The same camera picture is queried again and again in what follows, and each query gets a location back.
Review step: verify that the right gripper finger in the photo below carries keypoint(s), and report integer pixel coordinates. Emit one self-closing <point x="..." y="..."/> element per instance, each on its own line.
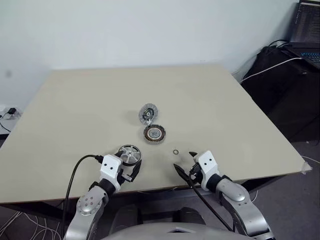
<point x="194" y="154"/>
<point x="181" y="173"/>

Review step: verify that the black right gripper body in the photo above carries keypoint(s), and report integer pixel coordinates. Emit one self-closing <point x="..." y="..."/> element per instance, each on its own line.
<point x="196" y="175"/>

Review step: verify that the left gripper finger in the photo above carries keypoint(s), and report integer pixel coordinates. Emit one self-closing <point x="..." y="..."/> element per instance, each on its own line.
<point x="119" y="152"/>
<point x="137" y="170"/>

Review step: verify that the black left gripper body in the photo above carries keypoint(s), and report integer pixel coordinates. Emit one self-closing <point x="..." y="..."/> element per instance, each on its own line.
<point x="123" y="175"/>

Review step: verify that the black rotor with silver spokes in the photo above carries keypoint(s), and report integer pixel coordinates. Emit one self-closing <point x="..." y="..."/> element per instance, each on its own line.
<point x="130" y="155"/>

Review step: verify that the finned silver motor cap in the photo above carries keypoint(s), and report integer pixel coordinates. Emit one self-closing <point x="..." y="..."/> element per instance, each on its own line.
<point x="148" y="113"/>

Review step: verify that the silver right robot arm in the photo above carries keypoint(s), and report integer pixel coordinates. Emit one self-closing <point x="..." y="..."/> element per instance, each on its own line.
<point x="235" y="192"/>

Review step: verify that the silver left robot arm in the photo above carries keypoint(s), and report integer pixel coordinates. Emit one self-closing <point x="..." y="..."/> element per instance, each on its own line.
<point x="87" y="202"/>

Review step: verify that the copper wound stator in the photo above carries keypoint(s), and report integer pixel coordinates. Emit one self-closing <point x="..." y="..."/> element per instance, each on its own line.
<point x="155" y="135"/>

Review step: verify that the grey robot torso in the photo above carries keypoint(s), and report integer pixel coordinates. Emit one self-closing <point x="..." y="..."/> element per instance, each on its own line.
<point x="155" y="231"/>

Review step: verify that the black cabinet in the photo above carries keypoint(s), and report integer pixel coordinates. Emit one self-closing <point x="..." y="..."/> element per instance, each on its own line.
<point x="287" y="95"/>

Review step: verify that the clear tape on table corner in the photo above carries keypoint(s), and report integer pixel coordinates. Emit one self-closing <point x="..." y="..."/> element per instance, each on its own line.
<point x="307" y="168"/>

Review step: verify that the black power adapter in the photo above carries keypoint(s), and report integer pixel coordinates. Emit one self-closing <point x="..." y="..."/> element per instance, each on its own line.
<point x="11" y="111"/>

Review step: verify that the black laptop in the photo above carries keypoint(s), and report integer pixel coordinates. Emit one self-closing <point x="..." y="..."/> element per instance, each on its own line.
<point x="305" y="25"/>

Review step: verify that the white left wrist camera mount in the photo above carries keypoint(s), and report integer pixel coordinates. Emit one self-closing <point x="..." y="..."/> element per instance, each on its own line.
<point x="110" y="167"/>

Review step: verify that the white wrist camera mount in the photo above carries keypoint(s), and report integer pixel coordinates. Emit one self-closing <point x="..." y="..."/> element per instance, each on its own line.
<point x="110" y="167"/>
<point x="207" y="162"/>

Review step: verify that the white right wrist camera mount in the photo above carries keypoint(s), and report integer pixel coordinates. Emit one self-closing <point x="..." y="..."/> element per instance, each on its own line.
<point x="207" y="162"/>

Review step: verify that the black table frame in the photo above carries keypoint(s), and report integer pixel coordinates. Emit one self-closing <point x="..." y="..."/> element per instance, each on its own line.
<point x="30" y="208"/>

